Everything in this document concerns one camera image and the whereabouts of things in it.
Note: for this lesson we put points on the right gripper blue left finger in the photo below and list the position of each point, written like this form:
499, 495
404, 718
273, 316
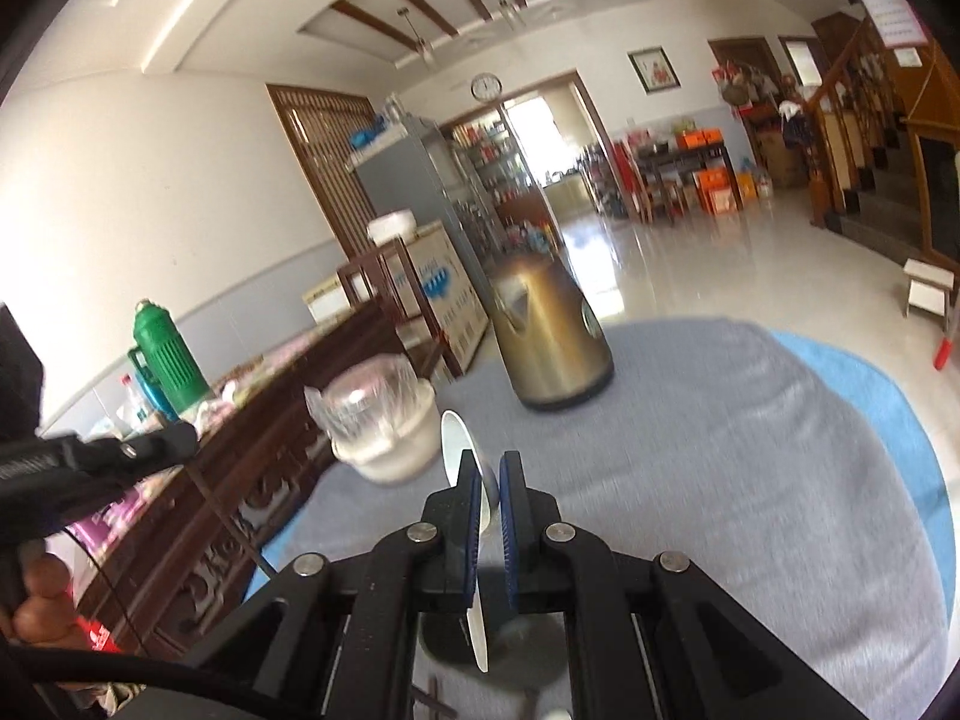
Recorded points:
449, 573

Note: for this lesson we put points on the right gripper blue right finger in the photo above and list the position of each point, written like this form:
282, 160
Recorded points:
531, 581

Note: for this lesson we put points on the white plastic spoon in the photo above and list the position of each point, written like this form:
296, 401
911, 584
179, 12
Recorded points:
468, 473

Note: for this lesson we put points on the left hand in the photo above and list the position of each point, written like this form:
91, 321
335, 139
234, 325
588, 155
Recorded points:
47, 618

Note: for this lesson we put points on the white plastic basin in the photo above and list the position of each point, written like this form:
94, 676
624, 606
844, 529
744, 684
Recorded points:
399, 453

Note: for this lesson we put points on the green thermos flask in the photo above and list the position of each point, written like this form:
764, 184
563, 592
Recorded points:
161, 356

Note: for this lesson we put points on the gold electric kettle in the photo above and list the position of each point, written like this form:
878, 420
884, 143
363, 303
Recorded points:
551, 343

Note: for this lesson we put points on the grey table cloth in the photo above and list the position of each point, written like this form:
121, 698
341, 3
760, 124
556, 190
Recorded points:
795, 475

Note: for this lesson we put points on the dark carved wooden sideboard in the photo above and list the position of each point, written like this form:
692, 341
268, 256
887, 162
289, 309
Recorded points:
182, 566

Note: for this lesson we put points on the white chest freezer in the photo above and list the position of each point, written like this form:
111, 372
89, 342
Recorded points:
433, 286

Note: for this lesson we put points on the grey refrigerator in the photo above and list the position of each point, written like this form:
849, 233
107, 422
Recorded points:
412, 166

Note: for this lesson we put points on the white small stool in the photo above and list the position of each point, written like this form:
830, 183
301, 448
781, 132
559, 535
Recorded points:
929, 289

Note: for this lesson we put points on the wooden staircase railing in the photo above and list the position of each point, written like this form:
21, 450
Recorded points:
884, 168

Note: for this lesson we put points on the round wall clock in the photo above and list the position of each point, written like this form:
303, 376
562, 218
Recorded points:
486, 87

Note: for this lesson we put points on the framed wall picture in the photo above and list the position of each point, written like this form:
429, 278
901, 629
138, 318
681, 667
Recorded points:
654, 69

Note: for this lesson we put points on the wall calendar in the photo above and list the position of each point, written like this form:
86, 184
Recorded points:
896, 23

